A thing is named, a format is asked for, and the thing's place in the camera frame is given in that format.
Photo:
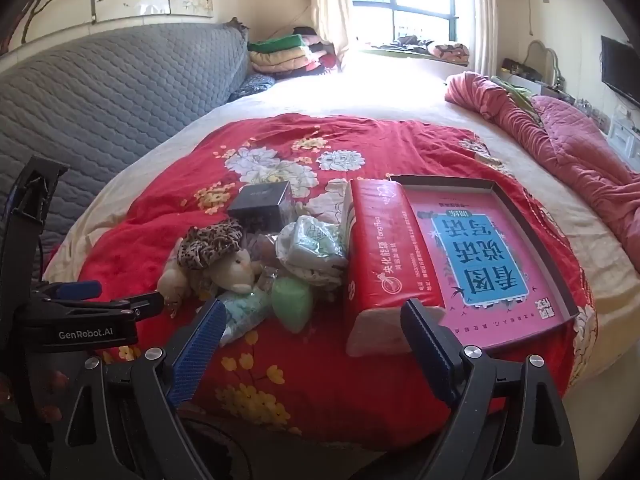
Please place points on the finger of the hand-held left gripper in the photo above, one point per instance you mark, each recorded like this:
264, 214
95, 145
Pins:
77, 290
145, 302

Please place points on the white plush toy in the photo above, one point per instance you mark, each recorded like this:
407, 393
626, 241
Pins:
235, 272

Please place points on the cream curtain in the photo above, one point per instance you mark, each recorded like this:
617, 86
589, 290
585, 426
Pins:
330, 5
484, 15

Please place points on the green sponge puff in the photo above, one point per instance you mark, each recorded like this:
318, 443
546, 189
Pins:
292, 305

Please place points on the bed with cream sheet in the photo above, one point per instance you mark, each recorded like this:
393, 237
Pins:
390, 90

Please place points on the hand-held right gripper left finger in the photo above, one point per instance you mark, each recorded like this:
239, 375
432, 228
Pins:
200, 350

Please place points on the red floral blanket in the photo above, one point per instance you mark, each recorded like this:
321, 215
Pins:
300, 370

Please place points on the pink quilt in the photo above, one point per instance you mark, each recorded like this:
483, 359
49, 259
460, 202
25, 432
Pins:
575, 160

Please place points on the red tissue pack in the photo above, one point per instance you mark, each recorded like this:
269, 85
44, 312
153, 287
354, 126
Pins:
387, 260

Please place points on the dark patterned pillow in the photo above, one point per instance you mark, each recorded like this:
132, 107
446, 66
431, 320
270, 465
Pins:
252, 86

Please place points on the leopard print scrunchie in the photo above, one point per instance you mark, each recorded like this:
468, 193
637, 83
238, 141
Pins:
210, 245

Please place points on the white floral scrunchie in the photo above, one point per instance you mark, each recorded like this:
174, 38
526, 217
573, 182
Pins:
312, 250

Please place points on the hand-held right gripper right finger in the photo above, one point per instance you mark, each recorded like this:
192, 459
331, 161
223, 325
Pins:
430, 355

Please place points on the pink cardboard box lid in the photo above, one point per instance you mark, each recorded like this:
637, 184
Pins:
480, 255

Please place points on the mint tissue packet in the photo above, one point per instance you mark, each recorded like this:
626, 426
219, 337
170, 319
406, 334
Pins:
245, 315

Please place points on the green cloth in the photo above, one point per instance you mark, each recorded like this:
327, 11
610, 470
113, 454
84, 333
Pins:
517, 92

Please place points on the stack of folded blankets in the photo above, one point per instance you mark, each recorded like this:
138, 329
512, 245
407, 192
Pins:
285, 55

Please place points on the black box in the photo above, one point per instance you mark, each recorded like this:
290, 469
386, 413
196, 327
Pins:
260, 205

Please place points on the patterned blanket roll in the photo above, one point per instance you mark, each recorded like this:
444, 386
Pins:
450, 51

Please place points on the vanity mirror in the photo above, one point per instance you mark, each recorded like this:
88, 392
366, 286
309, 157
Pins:
540, 57

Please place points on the black television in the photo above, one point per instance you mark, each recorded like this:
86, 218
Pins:
620, 67

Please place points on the grey quilted headboard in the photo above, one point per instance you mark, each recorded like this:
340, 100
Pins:
100, 110

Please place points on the white dresser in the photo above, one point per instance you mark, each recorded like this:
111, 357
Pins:
625, 135

